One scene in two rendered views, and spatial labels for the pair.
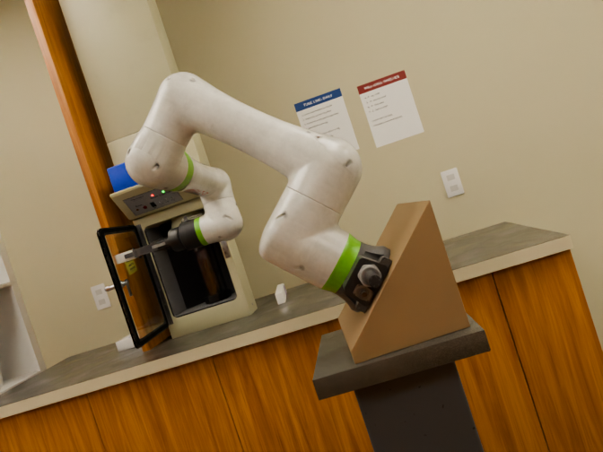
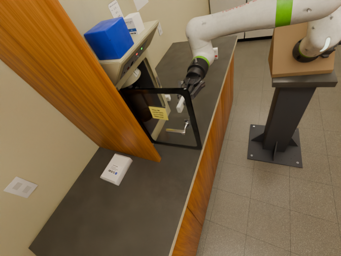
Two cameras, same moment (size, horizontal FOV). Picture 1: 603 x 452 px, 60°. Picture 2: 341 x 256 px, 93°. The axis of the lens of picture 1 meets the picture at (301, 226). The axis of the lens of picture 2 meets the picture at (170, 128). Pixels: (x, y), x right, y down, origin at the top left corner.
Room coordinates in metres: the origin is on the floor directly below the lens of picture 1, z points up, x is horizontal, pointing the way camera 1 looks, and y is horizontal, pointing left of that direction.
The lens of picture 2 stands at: (1.50, 1.03, 1.72)
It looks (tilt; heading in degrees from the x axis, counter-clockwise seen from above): 48 degrees down; 303
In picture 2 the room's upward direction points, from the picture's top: 24 degrees counter-clockwise
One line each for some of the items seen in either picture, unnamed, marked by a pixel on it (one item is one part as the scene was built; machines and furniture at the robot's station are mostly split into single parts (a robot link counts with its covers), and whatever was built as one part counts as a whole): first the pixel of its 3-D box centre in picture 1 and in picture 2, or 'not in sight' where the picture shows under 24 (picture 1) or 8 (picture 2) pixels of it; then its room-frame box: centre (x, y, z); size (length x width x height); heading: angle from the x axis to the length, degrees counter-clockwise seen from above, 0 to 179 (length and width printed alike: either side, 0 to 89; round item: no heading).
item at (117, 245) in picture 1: (135, 282); (165, 123); (1.80, 0.60, 1.19); 0.30 x 0.01 x 0.40; 175
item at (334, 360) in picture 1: (392, 342); (300, 69); (1.09, -0.11, 0.92); 0.32 x 0.32 x 0.04; 84
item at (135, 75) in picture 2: (190, 221); (123, 73); (2.04, 0.40, 1.34); 0.18 x 0.18 x 0.05
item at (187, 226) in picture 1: (191, 233); (197, 69); (1.67, 0.34, 1.28); 0.09 x 0.06 x 0.12; 172
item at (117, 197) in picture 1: (161, 194); (135, 52); (1.89, 0.44, 1.46); 0.32 x 0.12 x 0.10; 82
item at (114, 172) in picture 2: (141, 337); (116, 168); (2.13, 0.76, 0.96); 0.16 x 0.12 x 0.04; 82
